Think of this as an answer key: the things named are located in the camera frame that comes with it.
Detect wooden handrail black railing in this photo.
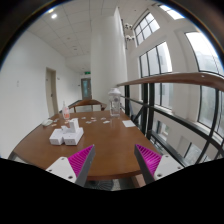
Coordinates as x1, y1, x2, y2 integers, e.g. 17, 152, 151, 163
122, 72, 224, 166

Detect clear spray bottle pink label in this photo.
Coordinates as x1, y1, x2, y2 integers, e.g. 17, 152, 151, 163
62, 101, 70, 120

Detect white charger plug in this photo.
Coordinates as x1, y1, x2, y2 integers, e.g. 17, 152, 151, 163
69, 118, 79, 133

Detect white paper sheet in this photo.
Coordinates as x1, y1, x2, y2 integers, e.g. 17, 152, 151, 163
122, 120, 136, 127

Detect large white pillar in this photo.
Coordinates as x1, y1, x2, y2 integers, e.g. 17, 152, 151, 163
90, 8, 127, 105

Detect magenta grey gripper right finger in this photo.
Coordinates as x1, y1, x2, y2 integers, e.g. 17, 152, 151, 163
134, 144, 183, 184

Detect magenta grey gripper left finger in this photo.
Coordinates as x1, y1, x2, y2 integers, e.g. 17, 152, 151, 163
47, 145, 95, 187

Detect wooden chair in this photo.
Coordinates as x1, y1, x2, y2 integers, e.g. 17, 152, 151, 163
68, 99, 107, 113

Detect clear water bottle white lid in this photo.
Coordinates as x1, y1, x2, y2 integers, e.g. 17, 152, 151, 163
108, 88, 121, 117

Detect grey door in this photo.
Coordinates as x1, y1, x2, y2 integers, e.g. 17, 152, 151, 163
81, 78, 92, 99

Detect white power strip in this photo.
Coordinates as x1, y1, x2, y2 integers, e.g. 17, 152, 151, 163
49, 128, 84, 145

